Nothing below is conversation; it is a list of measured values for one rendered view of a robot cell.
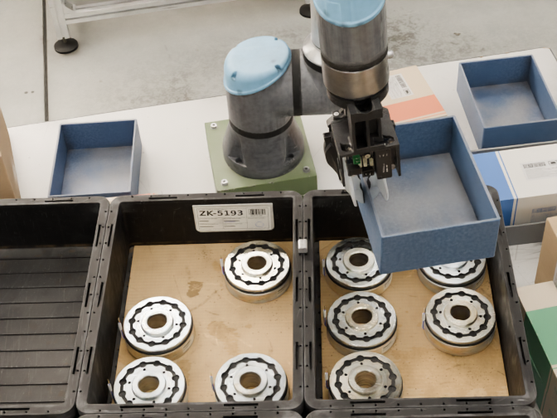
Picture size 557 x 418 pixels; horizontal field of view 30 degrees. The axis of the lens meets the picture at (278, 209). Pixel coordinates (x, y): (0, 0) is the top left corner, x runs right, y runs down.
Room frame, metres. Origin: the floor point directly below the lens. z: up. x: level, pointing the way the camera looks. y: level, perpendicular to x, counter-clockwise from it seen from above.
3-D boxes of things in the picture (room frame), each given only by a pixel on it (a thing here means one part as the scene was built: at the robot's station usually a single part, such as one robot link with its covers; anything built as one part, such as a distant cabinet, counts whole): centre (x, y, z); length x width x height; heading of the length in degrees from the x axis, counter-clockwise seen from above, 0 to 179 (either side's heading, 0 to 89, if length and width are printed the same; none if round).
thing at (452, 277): (1.04, -0.26, 0.86); 0.10 x 0.10 x 0.01
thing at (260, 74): (1.42, 0.01, 0.93); 0.13 x 0.12 x 0.14; 87
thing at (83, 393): (0.95, 0.12, 0.92); 0.40 x 0.30 x 0.02; 176
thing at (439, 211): (0.95, -0.19, 1.10); 0.20 x 0.15 x 0.07; 6
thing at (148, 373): (0.85, 0.20, 0.86); 0.05 x 0.05 x 0.01
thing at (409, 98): (1.53, -0.25, 0.74); 0.16 x 0.12 x 0.07; 13
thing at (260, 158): (1.42, 0.02, 0.81); 0.15 x 0.15 x 0.10
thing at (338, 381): (0.83, -0.10, 0.86); 0.10 x 0.10 x 0.01
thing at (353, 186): (0.92, -0.10, 1.15); 0.06 x 0.03 x 0.09; 5
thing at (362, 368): (0.83, -0.10, 0.86); 0.05 x 0.05 x 0.01
